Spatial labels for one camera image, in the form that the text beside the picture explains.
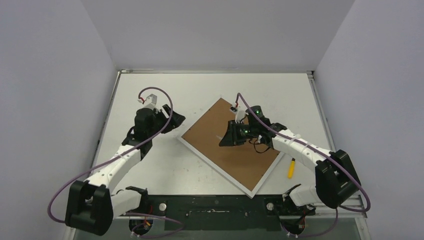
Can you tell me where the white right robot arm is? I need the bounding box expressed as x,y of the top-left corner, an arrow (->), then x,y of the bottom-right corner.
219,105 -> 361,215

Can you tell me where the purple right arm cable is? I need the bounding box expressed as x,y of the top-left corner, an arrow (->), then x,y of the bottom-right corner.
233,92 -> 372,239

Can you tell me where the aluminium table front rail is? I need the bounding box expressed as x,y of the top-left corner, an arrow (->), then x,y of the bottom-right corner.
68,195 -> 368,220

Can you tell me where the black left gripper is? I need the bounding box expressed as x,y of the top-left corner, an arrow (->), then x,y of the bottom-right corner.
148,105 -> 185,139

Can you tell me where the yellow handle screwdriver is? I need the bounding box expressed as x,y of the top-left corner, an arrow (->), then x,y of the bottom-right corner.
287,158 -> 296,179

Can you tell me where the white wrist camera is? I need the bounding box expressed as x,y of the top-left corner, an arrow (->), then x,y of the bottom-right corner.
139,94 -> 158,110
230,105 -> 247,124

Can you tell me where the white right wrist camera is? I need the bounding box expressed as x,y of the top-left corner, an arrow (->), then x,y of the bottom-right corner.
230,105 -> 247,124

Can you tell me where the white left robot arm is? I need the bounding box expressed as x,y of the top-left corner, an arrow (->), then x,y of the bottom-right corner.
64,103 -> 186,236

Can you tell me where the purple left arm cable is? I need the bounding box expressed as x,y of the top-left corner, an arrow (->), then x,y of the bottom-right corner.
46,86 -> 186,240

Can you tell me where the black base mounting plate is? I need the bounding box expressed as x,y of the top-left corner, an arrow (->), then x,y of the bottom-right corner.
129,194 -> 316,231

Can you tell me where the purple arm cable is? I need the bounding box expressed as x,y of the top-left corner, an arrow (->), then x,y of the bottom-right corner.
46,86 -> 186,240
233,92 -> 372,239

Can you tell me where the white picture frame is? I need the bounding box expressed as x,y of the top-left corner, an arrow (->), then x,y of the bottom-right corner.
178,97 -> 284,199

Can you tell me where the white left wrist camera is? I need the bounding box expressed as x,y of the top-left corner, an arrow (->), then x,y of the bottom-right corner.
139,94 -> 158,110

